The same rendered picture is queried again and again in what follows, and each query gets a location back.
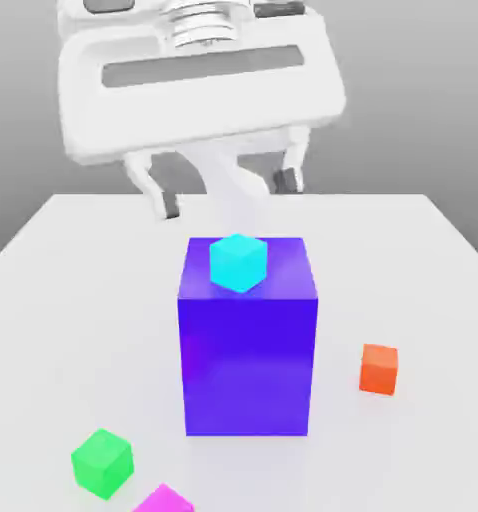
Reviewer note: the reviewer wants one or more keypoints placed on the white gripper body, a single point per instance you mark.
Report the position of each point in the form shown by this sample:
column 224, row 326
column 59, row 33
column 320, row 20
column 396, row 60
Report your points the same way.
column 207, row 108

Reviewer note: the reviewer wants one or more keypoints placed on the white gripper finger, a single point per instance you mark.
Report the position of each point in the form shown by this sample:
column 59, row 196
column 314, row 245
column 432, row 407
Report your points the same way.
column 149, row 188
column 291, row 176

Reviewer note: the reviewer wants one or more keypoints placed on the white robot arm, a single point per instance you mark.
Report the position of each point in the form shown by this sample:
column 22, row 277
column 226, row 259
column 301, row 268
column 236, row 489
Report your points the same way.
column 204, row 28

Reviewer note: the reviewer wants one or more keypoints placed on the small cyan cube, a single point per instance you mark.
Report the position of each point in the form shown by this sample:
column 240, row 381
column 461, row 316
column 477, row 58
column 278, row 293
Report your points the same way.
column 238, row 262

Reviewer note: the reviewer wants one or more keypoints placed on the small orange cube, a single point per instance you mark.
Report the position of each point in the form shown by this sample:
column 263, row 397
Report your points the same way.
column 378, row 370

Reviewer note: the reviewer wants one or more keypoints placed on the small green cube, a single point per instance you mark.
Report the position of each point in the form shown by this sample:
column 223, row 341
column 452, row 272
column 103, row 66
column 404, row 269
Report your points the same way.
column 102, row 464

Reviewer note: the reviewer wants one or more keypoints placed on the small magenta cube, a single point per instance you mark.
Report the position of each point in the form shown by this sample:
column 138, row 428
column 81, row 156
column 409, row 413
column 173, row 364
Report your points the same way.
column 164, row 500

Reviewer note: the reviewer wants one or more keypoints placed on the large blue box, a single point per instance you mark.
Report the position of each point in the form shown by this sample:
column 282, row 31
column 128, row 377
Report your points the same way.
column 247, row 360

